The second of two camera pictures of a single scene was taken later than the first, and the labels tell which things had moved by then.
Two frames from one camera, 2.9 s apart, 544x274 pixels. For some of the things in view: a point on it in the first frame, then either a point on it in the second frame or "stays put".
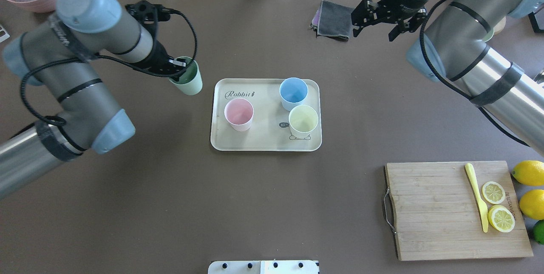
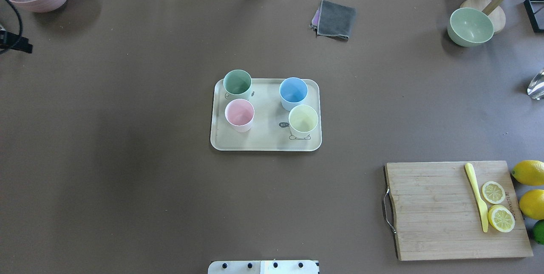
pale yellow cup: (302, 120) stays put
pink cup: (239, 112) stays put
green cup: (191, 81) → (237, 84)
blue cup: (293, 92) stays put
